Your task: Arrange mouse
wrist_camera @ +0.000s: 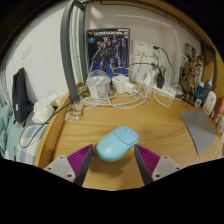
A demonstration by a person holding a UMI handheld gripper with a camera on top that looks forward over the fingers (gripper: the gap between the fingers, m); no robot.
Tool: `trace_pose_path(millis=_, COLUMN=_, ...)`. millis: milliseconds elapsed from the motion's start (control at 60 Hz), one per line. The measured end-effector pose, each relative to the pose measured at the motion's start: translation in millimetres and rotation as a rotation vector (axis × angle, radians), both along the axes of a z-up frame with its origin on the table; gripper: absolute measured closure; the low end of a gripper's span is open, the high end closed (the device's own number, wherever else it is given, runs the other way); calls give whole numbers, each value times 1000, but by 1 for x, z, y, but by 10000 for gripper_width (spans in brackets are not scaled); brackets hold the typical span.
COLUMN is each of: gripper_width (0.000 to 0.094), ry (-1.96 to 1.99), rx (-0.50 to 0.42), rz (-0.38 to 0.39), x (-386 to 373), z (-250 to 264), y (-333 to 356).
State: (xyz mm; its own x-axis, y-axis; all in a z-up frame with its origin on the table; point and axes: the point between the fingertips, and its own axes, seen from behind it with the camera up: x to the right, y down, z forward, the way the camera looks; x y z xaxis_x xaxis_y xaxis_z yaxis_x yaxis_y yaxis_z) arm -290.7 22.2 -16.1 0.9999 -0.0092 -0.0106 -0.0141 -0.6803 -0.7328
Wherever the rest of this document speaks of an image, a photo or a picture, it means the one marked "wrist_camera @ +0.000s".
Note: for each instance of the colourful printed box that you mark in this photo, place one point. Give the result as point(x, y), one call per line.
point(190, 50)

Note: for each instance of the grey metal shelf frame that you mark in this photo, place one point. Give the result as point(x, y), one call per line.
point(66, 50)

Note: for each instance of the grey mouse pad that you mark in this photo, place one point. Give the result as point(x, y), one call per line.
point(200, 130)

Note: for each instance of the dark bottle white nozzle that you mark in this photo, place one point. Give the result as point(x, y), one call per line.
point(207, 86)

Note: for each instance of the white crumpled plastic bag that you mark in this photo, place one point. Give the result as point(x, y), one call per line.
point(43, 110)

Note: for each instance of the tree figure toy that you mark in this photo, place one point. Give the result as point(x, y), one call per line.
point(191, 80)

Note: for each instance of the clear domed container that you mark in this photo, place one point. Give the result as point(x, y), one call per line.
point(98, 85)

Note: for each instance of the white wall box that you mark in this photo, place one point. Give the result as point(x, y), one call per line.
point(184, 61)

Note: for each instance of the white wall socket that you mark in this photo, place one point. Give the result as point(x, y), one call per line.
point(140, 47)
point(154, 51)

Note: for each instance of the white cube clock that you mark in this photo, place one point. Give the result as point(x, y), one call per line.
point(198, 102)

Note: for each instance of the white charger block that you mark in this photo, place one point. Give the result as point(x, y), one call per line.
point(120, 83)
point(130, 88)

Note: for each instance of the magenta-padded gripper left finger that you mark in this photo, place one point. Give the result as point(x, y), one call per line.
point(78, 161)

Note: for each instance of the light blue computer mouse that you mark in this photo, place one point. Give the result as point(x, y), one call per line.
point(116, 143)

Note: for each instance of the white power strip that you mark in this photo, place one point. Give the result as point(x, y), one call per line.
point(164, 91)

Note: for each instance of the teal cloth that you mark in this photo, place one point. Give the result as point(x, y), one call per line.
point(6, 130)

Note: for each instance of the white red-capped lotion bottle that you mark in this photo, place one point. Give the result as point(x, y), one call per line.
point(210, 101)

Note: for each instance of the clear snack bag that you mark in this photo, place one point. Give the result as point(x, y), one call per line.
point(73, 111)

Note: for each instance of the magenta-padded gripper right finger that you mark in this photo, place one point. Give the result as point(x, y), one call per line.
point(148, 161)

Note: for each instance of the blue plaid bedding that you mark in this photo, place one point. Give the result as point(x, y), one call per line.
point(28, 146)

